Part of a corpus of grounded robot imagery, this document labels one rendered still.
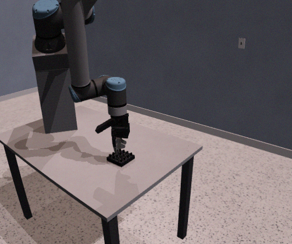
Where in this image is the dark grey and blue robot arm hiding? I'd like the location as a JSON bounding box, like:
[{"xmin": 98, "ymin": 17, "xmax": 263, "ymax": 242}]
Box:
[{"xmin": 32, "ymin": 0, "xmax": 127, "ymax": 117}]

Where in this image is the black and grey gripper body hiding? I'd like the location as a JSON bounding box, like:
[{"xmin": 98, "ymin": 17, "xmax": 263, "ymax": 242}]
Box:
[{"xmin": 110, "ymin": 113, "xmax": 130, "ymax": 138}]

